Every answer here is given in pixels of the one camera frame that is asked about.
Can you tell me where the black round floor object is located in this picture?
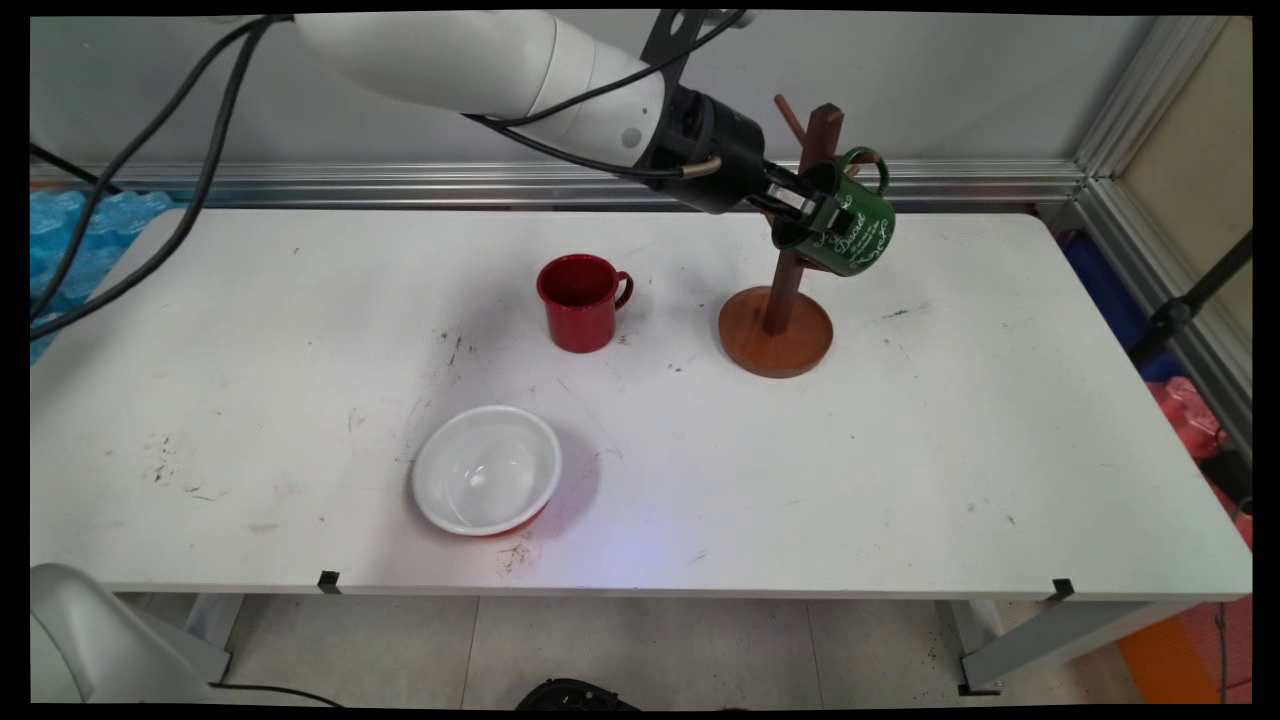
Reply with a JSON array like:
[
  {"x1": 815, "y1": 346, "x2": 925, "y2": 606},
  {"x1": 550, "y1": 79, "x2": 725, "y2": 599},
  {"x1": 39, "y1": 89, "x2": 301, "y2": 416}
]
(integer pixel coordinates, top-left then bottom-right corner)
[{"x1": 515, "y1": 678, "x2": 641, "y2": 711}]

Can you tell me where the white plastic chair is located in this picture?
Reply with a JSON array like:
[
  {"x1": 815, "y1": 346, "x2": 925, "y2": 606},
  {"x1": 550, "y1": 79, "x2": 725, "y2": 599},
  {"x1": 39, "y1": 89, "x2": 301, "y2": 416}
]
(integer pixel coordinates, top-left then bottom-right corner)
[{"x1": 30, "y1": 562, "x2": 216, "y2": 704}]

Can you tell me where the black background cable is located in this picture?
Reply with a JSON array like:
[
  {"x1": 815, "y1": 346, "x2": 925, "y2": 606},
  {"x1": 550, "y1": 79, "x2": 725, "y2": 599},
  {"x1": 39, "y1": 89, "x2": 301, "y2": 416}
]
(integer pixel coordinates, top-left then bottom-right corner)
[{"x1": 30, "y1": 143, "x2": 121, "y2": 194}]

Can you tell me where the red enamel mug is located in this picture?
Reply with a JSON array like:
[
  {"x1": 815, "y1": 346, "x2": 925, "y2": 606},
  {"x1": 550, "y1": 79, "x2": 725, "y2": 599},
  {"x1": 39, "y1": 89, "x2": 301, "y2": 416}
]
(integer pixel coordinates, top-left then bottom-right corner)
[{"x1": 536, "y1": 254, "x2": 635, "y2": 354}]

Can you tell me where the grey table leg with foot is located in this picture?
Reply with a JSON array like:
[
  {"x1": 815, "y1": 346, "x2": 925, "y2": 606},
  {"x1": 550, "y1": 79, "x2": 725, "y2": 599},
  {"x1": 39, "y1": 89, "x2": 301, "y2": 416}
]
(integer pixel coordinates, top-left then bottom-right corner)
[{"x1": 940, "y1": 598, "x2": 1191, "y2": 698}]

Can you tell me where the aluminium corner frame post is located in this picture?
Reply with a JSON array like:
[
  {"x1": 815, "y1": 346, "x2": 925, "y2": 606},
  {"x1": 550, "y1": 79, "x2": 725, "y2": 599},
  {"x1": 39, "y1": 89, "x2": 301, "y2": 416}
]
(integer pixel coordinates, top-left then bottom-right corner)
[{"x1": 1072, "y1": 15, "x2": 1253, "y2": 456}]

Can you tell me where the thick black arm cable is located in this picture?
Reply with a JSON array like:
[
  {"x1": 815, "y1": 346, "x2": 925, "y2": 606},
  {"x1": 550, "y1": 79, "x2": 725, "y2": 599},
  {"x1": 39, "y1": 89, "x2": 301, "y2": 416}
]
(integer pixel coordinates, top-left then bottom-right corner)
[
  {"x1": 30, "y1": 15, "x2": 293, "y2": 323},
  {"x1": 30, "y1": 18, "x2": 276, "y2": 343}
]

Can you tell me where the green enamel mug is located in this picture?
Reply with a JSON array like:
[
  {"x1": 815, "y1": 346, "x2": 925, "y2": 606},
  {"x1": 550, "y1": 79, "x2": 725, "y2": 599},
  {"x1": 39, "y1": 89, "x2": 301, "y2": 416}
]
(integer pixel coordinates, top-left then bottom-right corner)
[{"x1": 770, "y1": 147, "x2": 896, "y2": 278}]

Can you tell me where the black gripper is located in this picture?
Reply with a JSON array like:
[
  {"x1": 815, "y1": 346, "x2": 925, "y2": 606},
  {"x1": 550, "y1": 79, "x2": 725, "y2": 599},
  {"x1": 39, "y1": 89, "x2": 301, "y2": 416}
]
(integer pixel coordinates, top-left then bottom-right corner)
[{"x1": 655, "y1": 88, "x2": 856, "y2": 236}]

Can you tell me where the blue bubble wrap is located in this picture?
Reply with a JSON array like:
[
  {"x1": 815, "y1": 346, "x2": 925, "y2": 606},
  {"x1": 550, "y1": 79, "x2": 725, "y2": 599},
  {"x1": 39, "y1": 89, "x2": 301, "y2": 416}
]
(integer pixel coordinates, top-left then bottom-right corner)
[{"x1": 30, "y1": 190, "x2": 191, "y2": 366}]

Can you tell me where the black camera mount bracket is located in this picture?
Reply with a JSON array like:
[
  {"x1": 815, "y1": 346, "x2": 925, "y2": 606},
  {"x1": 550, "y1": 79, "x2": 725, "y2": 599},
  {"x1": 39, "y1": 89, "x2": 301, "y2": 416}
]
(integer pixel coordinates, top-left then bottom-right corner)
[{"x1": 640, "y1": 10, "x2": 716, "y2": 87}]

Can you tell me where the red plastic bag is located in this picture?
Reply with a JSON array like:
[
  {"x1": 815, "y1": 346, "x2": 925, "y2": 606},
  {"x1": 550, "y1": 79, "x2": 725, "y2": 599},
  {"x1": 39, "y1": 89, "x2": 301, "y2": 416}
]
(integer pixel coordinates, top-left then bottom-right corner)
[{"x1": 1145, "y1": 378, "x2": 1253, "y2": 549}]

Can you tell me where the black item beside bag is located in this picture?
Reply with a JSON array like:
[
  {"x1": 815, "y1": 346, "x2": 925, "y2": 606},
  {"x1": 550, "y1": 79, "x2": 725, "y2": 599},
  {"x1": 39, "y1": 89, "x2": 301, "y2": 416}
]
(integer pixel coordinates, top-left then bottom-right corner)
[{"x1": 1198, "y1": 450, "x2": 1253, "y2": 516}]

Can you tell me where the orange floor object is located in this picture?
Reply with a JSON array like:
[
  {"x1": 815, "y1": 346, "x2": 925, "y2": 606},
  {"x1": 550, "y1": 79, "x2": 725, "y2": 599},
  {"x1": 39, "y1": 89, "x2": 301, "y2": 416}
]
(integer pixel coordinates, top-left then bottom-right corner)
[{"x1": 1115, "y1": 598, "x2": 1253, "y2": 706}]

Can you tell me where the white bowl red outside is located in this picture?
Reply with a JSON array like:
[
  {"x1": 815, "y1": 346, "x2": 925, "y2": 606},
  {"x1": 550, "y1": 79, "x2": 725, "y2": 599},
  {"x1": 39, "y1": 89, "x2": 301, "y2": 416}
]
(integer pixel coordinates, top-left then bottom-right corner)
[{"x1": 412, "y1": 405, "x2": 563, "y2": 538}]

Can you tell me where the horizontal aluminium frame rail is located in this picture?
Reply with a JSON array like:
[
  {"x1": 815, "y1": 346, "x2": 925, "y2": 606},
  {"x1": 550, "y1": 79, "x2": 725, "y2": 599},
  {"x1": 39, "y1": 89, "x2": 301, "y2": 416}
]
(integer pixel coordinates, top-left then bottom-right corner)
[{"x1": 30, "y1": 160, "x2": 1086, "y2": 211}]

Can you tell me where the brown wooden mug tree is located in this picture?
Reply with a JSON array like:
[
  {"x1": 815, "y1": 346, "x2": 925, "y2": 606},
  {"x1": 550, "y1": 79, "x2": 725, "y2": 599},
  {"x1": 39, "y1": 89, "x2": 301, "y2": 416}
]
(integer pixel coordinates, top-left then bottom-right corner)
[{"x1": 718, "y1": 94, "x2": 871, "y2": 379}]

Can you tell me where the black floor cable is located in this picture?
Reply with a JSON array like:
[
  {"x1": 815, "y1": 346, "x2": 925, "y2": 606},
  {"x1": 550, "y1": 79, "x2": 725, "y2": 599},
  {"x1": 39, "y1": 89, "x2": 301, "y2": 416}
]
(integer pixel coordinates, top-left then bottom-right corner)
[{"x1": 210, "y1": 683, "x2": 343, "y2": 708}]

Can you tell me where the thin black camera cable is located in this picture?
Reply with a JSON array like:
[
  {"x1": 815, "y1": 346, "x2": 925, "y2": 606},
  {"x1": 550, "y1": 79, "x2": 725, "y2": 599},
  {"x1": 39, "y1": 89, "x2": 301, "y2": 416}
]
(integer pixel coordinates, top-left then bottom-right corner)
[{"x1": 490, "y1": 10, "x2": 749, "y2": 129}]

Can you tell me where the blue box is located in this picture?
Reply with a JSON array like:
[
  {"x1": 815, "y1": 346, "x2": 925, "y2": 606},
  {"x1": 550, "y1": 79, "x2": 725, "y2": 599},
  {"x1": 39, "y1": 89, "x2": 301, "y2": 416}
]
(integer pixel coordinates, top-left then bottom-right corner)
[{"x1": 1060, "y1": 235, "x2": 1186, "y2": 383}]

